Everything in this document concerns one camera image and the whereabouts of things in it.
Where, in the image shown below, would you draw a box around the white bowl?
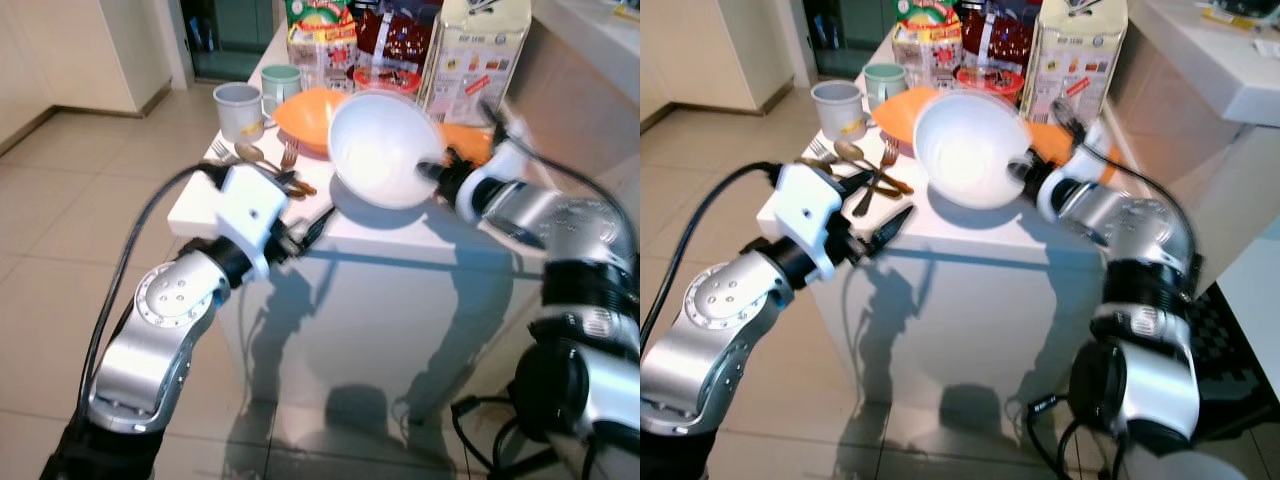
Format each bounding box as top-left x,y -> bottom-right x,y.
912,90 -> 1036,211
328,92 -> 448,211

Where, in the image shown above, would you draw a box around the grey cup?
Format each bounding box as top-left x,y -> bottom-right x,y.
810,80 -> 867,143
213,82 -> 266,144

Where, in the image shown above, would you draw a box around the pale green cup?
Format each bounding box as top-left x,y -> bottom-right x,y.
260,63 -> 304,116
862,62 -> 910,111

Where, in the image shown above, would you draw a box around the white table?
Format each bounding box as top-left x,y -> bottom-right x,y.
755,25 -> 1216,471
165,25 -> 601,473

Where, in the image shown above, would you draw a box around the red rimmed bowl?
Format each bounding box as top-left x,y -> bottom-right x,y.
955,65 -> 1027,106
352,65 -> 423,101

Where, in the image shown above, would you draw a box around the white printed carton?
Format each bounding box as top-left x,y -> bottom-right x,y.
1020,0 -> 1130,127
420,0 -> 533,127

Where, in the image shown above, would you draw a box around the dark red food bag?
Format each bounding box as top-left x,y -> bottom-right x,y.
960,0 -> 1042,76
355,0 -> 442,81

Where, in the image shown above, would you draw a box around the green and red food box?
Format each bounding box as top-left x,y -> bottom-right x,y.
890,0 -> 966,91
285,0 -> 359,91

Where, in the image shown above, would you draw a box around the dark glass door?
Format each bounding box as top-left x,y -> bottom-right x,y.
803,0 -> 896,76
180,0 -> 277,83

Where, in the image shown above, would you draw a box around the white kitchen counter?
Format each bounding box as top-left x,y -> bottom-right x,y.
530,0 -> 641,81
1125,0 -> 1280,129

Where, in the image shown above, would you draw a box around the black mesh chair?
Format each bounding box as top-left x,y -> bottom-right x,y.
1193,284 -> 1280,443

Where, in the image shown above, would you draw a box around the dark handled fork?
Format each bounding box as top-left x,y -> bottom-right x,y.
852,138 -> 901,219
272,140 -> 301,197

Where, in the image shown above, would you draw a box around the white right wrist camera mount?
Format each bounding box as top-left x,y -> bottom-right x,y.
455,112 -> 538,227
1035,118 -> 1113,223

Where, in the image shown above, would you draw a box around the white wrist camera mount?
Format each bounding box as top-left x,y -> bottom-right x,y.
205,163 -> 291,283
455,112 -> 538,227
775,162 -> 851,283
1035,118 -> 1113,223

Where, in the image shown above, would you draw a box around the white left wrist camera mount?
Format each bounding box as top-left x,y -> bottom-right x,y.
205,163 -> 291,283
775,162 -> 851,283

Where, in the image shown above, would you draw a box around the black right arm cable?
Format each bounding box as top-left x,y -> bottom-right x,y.
480,95 -> 637,243
1050,97 -> 1203,263

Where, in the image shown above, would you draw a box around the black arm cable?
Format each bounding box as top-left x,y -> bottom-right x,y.
78,163 -> 226,421
640,160 -> 787,353
1050,97 -> 1203,263
480,95 -> 637,243

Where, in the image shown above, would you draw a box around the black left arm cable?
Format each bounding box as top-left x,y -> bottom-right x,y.
640,160 -> 787,353
78,163 -> 226,421

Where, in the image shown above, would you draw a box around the black waist cables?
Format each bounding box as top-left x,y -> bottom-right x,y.
1028,392 -> 1113,479
450,394 -> 561,477

